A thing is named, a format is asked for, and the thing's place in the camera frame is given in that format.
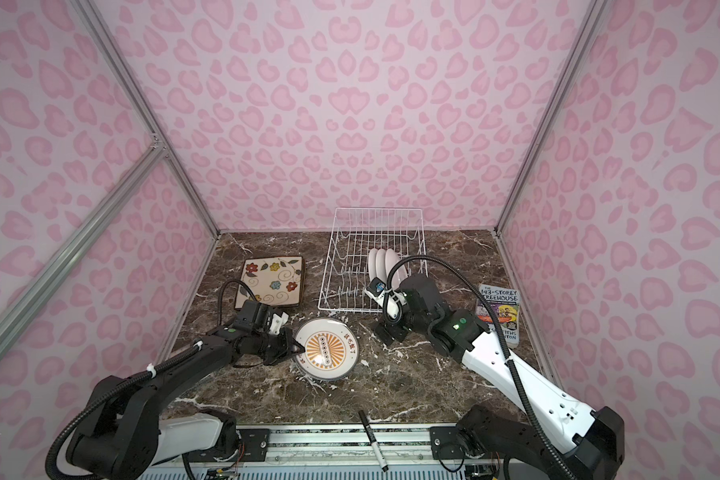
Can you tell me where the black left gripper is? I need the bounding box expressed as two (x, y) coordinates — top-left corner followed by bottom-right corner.
(254, 326), (308, 364)

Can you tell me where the white round plate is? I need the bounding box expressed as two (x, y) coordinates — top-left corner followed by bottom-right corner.
(367, 248), (378, 281)
(385, 248), (410, 290)
(375, 249), (388, 283)
(295, 318), (359, 382)

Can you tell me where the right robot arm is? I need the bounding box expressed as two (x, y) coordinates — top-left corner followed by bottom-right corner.
(365, 274), (626, 479)

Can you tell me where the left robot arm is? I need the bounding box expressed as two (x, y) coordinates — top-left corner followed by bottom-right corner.
(45, 300), (306, 479)

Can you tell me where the The 143-Storey Treehouse book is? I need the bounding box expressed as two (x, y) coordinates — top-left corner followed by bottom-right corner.
(479, 284), (521, 348)

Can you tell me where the black marker pen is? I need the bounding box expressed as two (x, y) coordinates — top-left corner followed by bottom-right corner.
(358, 410), (389, 473)

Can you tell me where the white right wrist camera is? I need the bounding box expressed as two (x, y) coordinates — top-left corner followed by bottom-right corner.
(364, 277), (392, 306)

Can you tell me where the white wire dish rack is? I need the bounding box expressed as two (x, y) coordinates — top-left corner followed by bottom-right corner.
(318, 207), (427, 314)

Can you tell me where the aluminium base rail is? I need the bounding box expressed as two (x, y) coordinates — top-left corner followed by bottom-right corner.
(86, 422), (613, 480)

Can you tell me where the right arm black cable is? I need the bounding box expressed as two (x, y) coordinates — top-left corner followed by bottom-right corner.
(382, 254), (577, 480)

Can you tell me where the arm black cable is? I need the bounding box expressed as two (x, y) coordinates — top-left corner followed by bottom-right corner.
(382, 254), (577, 480)
(44, 278), (259, 480)

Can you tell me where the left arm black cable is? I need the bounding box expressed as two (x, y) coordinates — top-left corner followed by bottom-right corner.
(44, 278), (259, 480)

